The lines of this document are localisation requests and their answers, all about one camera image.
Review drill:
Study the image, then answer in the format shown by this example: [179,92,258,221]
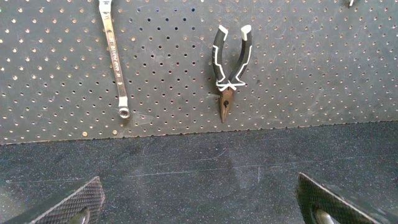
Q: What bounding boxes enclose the black and white pliers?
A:
[211,24,253,124]

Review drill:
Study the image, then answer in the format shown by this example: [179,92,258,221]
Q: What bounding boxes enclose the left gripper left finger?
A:
[1,175,106,224]

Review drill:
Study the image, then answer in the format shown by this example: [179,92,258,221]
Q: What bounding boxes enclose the black pegboard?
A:
[0,0,398,146]

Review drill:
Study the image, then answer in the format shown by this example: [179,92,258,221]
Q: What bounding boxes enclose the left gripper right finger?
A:
[295,172,398,224]

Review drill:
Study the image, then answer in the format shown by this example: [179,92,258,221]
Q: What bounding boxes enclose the wrench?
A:
[98,0,132,120]

